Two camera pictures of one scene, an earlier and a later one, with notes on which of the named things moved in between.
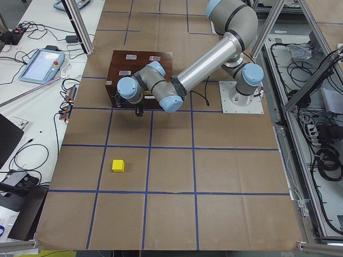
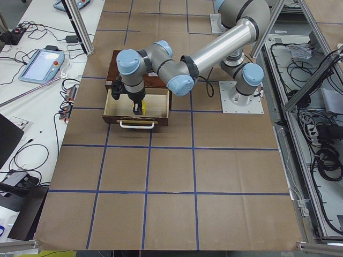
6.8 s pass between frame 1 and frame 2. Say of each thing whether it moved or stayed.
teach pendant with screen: stayed
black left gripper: moved
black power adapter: stayed
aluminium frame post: stayed
